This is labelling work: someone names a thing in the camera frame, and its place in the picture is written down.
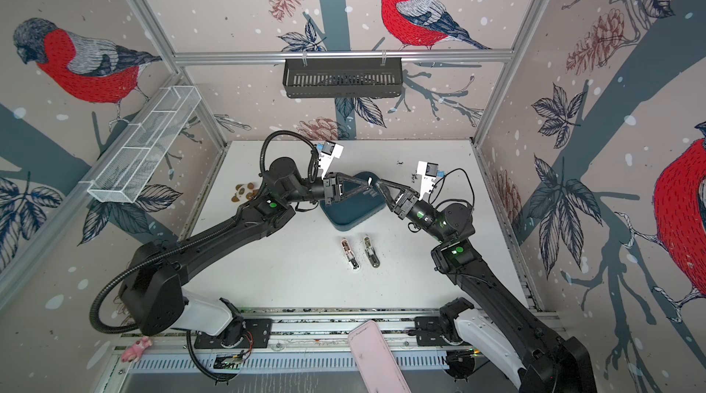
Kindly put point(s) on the white wire basket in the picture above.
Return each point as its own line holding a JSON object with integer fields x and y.
{"x": 148, "y": 140}

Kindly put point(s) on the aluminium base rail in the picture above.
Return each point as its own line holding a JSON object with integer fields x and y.
{"x": 294, "y": 341}

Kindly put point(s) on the horizontal aluminium bar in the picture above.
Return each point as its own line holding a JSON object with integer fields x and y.
{"x": 186, "y": 59}

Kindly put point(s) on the pink flat case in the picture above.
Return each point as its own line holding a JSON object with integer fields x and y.
{"x": 377, "y": 366}

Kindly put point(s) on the pink toy on rail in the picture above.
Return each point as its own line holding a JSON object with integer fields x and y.
{"x": 135, "y": 352}

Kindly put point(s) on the teal plastic tray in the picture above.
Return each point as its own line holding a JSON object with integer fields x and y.
{"x": 345, "y": 216}

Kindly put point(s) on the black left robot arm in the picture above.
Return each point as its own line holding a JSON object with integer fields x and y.
{"x": 149, "y": 296}

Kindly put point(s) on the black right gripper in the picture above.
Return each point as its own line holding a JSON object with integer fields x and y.
{"x": 402, "y": 201}

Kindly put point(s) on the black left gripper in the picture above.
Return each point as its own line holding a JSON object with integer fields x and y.
{"x": 332, "y": 188}

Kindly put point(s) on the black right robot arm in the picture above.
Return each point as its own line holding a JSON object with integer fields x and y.
{"x": 533, "y": 356}

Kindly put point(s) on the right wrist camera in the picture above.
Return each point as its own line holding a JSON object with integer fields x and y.
{"x": 428, "y": 174}

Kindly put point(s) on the black wire basket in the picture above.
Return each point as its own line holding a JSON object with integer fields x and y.
{"x": 343, "y": 78}

